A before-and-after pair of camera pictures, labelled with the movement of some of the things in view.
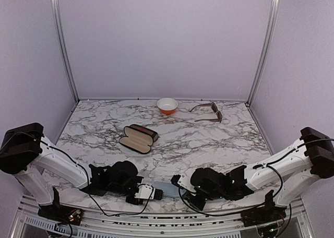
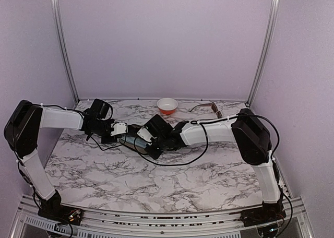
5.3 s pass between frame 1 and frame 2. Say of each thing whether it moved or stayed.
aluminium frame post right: stayed
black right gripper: moved
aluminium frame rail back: stayed
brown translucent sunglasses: stayed
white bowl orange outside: stayed
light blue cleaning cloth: moved
